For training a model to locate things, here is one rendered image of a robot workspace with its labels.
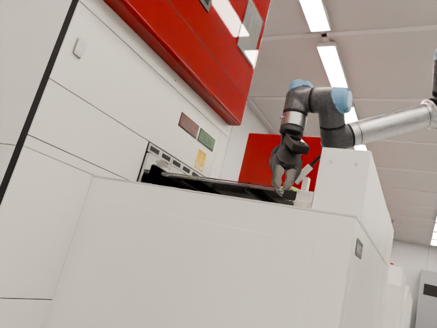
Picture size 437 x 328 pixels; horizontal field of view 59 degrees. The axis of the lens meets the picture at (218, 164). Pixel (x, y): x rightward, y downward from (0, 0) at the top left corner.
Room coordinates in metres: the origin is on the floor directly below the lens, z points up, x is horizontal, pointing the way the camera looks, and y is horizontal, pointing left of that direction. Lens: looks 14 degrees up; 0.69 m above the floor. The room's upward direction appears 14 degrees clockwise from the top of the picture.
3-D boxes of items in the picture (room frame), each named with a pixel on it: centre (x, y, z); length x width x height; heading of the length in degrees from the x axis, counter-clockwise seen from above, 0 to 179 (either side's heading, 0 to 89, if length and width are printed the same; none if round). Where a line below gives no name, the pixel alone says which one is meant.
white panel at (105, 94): (1.13, 0.20, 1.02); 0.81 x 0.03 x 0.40; 150
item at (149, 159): (1.28, 0.10, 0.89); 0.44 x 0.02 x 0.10; 150
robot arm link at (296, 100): (1.08, -0.19, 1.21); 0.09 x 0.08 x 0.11; 57
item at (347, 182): (0.95, -0.37, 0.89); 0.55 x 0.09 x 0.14; 150
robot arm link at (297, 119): (1.09, -0.19, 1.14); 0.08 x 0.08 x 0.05
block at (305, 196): (0.94, -0.25, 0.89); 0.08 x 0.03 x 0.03; 60
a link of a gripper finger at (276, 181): (1.09, -0.17, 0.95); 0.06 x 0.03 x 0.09; 5
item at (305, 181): (1.35, -0.31, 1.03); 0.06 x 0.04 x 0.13; 60
